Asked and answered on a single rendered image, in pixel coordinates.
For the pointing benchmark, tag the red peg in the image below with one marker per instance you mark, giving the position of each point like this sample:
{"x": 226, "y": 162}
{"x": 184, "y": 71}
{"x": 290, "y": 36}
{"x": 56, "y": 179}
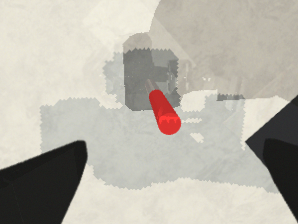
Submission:
{"x": 167, "y": 119}

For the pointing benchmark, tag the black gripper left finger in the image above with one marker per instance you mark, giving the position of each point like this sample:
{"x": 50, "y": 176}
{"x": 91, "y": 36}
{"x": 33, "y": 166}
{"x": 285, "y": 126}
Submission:
{"x": 39, "y": 190}

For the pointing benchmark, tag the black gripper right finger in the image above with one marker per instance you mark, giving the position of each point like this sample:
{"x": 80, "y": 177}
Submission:
{"x": 281, "y": 159}

